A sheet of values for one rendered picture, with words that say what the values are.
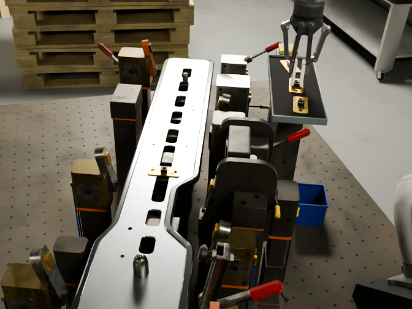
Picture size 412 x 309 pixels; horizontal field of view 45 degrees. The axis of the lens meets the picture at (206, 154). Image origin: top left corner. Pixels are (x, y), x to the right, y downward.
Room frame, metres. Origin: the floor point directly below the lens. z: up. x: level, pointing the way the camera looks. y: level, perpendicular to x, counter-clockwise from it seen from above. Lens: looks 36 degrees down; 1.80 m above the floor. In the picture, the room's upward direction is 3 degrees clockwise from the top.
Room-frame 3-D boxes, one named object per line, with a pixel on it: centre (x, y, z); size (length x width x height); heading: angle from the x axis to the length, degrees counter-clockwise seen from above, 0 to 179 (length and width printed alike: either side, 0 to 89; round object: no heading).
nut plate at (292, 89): (1.24, -0.24, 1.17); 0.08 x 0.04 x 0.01; 173
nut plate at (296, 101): (1.13, -0.24, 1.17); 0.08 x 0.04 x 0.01; 173
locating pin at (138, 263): (0.69, 0.12, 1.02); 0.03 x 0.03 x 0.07
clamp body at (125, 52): (1.62, 0.28, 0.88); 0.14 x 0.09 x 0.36; 88
